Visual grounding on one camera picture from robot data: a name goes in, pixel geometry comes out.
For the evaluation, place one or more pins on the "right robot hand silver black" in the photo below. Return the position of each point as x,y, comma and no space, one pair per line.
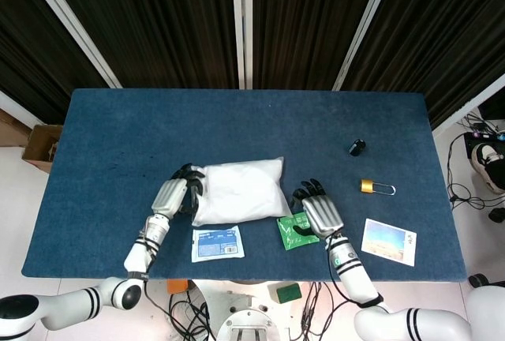
323,210

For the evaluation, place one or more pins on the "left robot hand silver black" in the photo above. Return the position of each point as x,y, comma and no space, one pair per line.
171,195

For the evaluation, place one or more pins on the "translucent plastic zip bag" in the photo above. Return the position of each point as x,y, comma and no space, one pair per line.
244,195

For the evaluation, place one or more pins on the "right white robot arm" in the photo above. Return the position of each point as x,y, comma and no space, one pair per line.
351,270

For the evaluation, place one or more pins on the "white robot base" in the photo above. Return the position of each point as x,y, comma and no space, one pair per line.
248,317

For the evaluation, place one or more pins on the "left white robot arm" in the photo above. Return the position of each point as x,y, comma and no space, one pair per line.
138,254

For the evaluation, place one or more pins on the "green tea sachet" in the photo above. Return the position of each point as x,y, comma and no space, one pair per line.
290,238

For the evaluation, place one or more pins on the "brass padlock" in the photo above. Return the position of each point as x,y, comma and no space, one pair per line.
367,186

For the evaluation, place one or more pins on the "blue white wipes packet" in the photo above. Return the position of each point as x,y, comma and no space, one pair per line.
217,244

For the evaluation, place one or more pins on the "small black bottle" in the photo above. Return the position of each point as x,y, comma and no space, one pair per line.
357,147

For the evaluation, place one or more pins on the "photo postcard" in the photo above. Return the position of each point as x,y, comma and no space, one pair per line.
388,242

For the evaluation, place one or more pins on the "green topped block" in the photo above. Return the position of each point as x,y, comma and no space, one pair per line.
286,293

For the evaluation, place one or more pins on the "orange block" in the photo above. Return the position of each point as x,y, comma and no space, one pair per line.
177,285

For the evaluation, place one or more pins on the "blue carpeted table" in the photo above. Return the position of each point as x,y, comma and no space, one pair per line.
236,120

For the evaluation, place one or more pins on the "open cardboard box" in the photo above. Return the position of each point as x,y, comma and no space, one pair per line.
41,147

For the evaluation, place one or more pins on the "black caster wheel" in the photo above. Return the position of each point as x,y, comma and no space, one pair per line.
478,280

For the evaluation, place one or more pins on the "black white sneaker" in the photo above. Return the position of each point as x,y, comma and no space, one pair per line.
489,167

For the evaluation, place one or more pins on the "flat cardboard sheet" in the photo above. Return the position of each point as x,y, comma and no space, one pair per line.
12,128

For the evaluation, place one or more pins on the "dark pleated curtain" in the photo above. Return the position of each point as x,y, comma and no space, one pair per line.
158,21

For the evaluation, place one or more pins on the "white upright frame post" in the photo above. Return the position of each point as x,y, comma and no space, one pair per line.
237,21
248,21

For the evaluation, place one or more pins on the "white slanted frame post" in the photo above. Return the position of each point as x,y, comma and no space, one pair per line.
71,21
365,21

